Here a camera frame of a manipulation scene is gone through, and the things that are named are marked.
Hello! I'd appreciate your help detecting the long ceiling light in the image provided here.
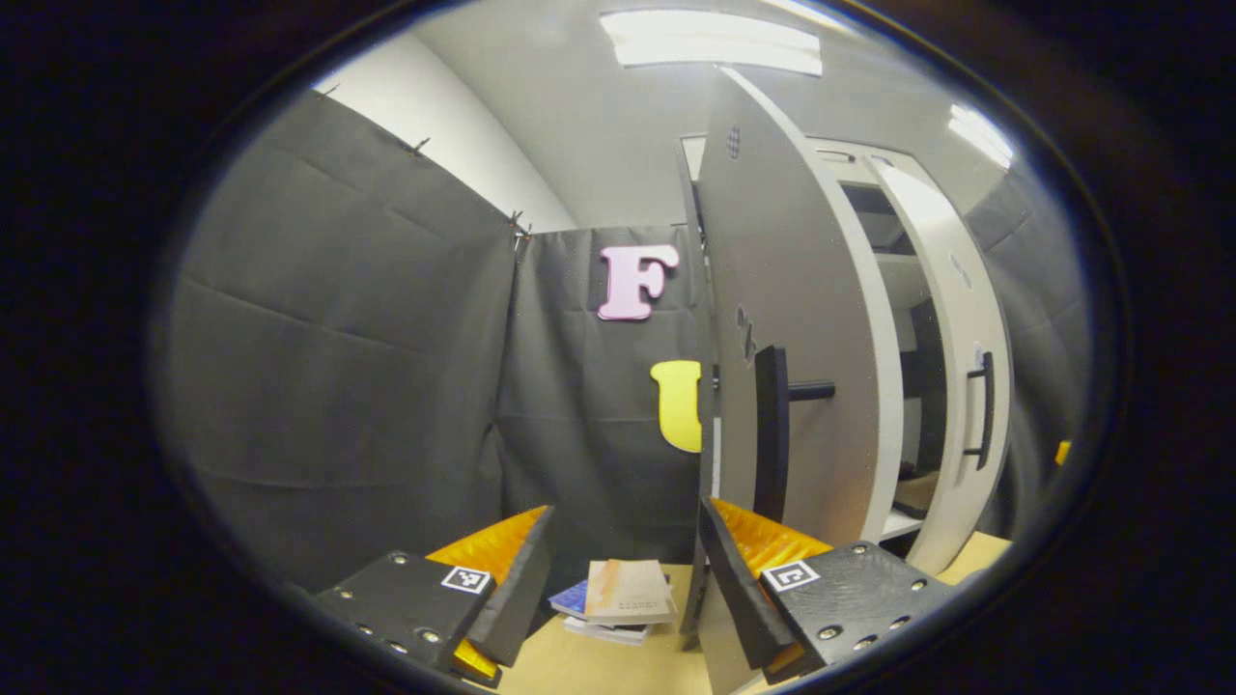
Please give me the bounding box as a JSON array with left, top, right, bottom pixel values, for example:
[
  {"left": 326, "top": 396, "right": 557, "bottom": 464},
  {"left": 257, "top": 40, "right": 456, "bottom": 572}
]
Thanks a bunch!
[
  {"left": 946, "top": 104, "right": 1015, "bottom": 170},
  {"left": 599, "top": 10, "right": 824, "bottom": 76}
]

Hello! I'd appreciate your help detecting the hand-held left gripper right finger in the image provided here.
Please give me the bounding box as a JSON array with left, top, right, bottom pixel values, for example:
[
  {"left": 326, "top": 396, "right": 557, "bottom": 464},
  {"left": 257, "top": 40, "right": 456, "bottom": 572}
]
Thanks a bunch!
[{"left": 698, "top": 496, "right": 957, "bottom": 684}]

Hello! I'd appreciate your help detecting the black backdrop cloth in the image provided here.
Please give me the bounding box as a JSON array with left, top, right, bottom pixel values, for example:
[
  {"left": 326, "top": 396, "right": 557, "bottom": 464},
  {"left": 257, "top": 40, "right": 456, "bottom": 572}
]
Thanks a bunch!
[{"left": 154, "top": 89, "right": 1092, "bottom": 595}]

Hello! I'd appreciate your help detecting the blue book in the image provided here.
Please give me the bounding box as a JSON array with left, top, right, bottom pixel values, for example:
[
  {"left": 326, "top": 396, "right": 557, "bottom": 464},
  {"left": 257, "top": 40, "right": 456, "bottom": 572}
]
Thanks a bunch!
[{"left": 548, "top": 577, "right": 592, "bottom": 621}]

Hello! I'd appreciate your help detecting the white grey shoe cabinet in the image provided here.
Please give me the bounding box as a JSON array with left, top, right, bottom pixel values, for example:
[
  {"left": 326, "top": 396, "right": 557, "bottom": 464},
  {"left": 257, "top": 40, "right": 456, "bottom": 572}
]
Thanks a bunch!
[{"left": 681, "top": 135, "right": 952, "bottom": 546}]

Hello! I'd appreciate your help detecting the white shoe cabinet door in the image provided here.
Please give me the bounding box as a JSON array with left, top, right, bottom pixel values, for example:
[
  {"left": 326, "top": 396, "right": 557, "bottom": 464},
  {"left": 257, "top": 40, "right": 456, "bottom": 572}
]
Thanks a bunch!
[
  {"left": 676, "top": 66, "right": 906, "bottom": 695},
  {"left": 864, "top": 154, "right": 1013, "bottom": 575}
]

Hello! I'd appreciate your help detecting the beige book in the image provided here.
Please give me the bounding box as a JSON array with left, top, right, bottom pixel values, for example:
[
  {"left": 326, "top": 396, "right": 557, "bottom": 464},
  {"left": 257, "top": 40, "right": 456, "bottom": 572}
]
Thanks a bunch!
[{"left": 584, "top": 558, "right": 680, "bottom": 626}]

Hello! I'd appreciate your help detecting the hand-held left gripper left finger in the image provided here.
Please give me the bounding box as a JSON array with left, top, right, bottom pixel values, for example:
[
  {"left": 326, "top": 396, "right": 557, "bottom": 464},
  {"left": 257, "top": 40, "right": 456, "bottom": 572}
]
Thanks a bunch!
[{"left": 317, "top": 504, "right": 558, "bottom": 688}]

